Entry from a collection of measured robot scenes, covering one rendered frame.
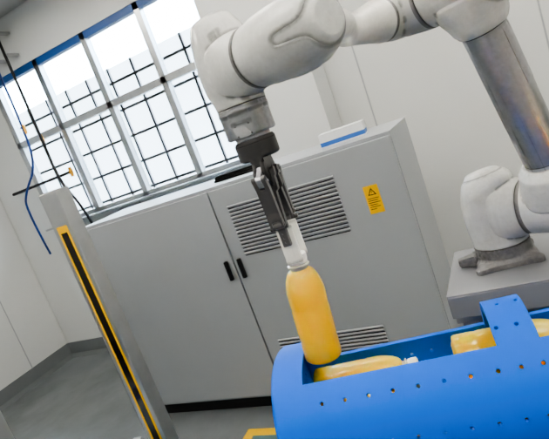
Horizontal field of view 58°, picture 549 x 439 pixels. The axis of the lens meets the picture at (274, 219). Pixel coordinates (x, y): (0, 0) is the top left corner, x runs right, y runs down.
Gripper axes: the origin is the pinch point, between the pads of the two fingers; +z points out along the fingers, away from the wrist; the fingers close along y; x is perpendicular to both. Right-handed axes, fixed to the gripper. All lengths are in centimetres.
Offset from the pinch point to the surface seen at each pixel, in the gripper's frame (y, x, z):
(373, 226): -161, -3, 44
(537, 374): 10.9, 32.8, 28.5
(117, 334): -31, -67, 19
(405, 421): 12.5, 11.3, 31.6
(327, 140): -178, -14, -3
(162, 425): -31, -67, 51
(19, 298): -329, -397, 58
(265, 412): -176, -106, 145
